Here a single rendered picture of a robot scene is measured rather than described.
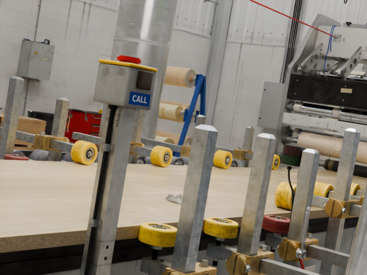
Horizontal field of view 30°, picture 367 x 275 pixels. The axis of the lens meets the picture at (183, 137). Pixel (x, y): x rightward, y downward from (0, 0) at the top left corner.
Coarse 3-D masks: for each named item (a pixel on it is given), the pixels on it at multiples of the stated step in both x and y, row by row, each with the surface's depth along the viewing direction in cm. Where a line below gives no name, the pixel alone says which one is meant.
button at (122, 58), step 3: (117, 57) 110; (120, 57) 110; (123, 57) 109; (126, 57) 109; (129, 57) 110; (132, 57) 110; (120, 60) 110; (123, 60) 110; (126, 60) 109; (129, 60) 109; (132, 60) 109; (135, 60) 110; (138, 60) 110; (135, 63) 110; (138, 63) 111
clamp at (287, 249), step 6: (288, 240) 174; (306, 240) 177; (312, 240) 179; (318, 240) 181; (282, 246) 172; (288, 246) 171; (294, 246) 171; (300, 246) 172; (306, 246) 175; (282, 252) 172; (288, 252) 171; (294, 252) 170; (282, 258) 172; (288, 258) 171; (294, 258) 172; (306, 258) 176
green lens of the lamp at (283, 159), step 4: (284, 156) 175; (288, 156) 174; (284, 160) 175; (288, 160) 174; (292, 160) 174; (296, 160) 174; (300, 160) 174; (288, 164) 174; (292, 164) 174; (296, 164) 174
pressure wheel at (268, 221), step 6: (264, 216) 183; (270, 216) 184; (276, 216) 183; (264, 222) 181; (270, 222) 180; (276, 222) 179; (282, 222) 179; (288, 222) 180; (264, 228) 181; (270, 228) 180; (276, 228) 179; (282, 228) 179; (288, 228) 180; (276, 234) 182
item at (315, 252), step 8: (272, 240) 182; (280, 240) 180; (272, 248) 183; (312, 248) 175; (320, 248) 174; (312, 256) 175; (320, 256) 174; (328, 256) 173; (336, 256) 171; (344, 256) 170; (336, 264) 171; (344, 264) 170
